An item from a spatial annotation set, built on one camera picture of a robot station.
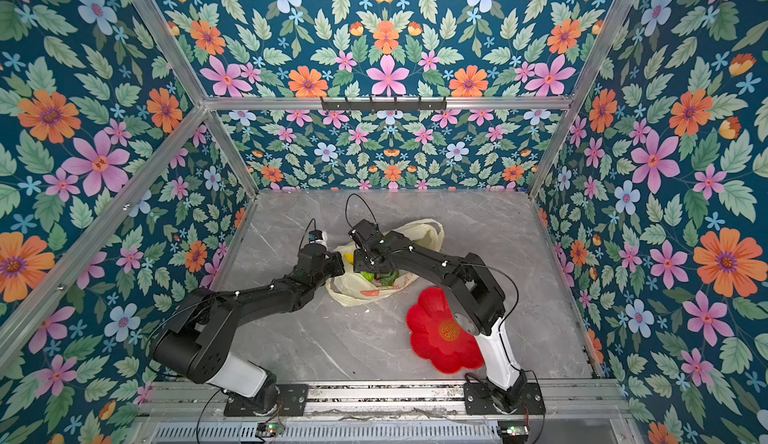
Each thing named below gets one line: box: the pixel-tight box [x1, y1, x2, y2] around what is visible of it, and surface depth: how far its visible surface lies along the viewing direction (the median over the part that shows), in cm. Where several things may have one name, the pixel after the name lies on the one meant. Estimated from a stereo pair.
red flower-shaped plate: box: [406, 287, 485, 375], surface depth 85 cm
